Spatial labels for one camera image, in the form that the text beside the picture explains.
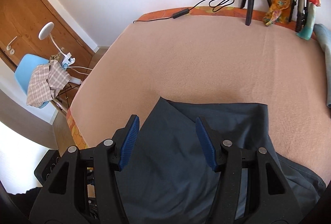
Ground checked cloth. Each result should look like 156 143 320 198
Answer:
26 60 71 108

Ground metal door handle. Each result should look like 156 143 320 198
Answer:
6 36 18 55

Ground light blue chair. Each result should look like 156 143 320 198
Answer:
14 54 64 109

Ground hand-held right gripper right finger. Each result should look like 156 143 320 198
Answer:
195 117 303 224

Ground dark grey pants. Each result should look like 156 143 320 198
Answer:
88 96 327 224

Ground wooden door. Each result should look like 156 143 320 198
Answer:
0 0 95 72

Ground beige blanket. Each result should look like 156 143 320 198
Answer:
67 17 331 188

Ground white clip lamp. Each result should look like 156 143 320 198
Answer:
38 22 77 69

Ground folded light blue jeans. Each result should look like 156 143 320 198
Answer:
313 24 331 108

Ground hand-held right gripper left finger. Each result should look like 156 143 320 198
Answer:
28 115 140 224

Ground orange floral tablecloth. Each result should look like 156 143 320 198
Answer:
66 6 317 151

